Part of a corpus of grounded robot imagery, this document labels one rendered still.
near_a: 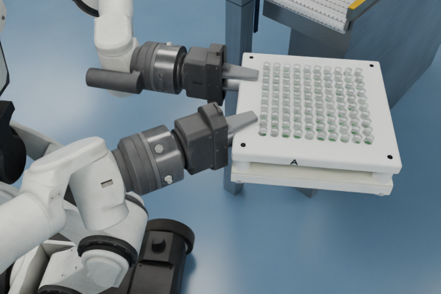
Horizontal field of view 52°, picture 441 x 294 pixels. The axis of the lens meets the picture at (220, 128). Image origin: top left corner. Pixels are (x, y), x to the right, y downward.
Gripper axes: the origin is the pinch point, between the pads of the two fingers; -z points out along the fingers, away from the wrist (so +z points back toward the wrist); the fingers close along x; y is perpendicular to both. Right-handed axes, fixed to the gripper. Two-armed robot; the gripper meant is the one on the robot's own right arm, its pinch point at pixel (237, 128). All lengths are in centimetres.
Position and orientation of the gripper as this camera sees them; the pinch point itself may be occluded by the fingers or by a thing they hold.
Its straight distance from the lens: 71.0
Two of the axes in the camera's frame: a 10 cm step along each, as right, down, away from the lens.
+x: 0.2, 7.0, 7.2
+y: 4.4, 6.4, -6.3
